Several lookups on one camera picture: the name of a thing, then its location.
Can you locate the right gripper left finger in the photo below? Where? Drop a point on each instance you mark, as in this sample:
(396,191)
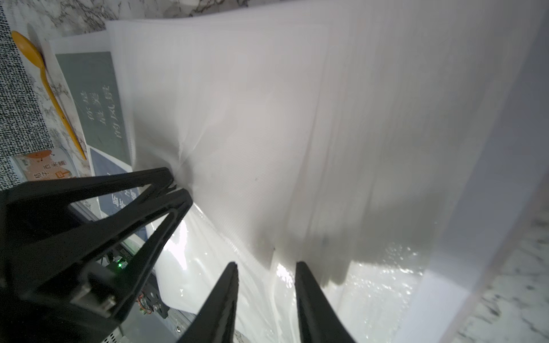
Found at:
(215,322)

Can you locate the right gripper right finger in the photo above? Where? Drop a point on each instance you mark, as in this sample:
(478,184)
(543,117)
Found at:
(317,319)

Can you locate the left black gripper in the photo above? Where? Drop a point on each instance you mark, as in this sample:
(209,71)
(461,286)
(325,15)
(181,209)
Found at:
(53,289)

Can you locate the green card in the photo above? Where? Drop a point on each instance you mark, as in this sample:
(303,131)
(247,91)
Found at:
(92,83)

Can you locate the white photo album book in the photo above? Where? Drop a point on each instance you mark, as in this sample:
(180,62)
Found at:
(338,133)

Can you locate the blue card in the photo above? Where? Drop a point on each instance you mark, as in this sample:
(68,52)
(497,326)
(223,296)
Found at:
(116,199)

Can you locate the yellow spoon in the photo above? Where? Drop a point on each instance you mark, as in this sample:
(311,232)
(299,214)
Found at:
(28,50)

